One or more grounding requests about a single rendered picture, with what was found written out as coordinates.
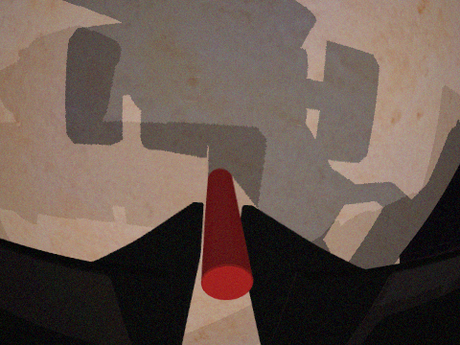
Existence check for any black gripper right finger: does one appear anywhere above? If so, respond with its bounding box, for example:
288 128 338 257
241 206 460 345

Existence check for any red peg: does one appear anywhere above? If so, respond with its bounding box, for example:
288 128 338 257
200 169 253 300

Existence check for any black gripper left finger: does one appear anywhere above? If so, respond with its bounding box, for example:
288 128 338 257
0 203 204 345

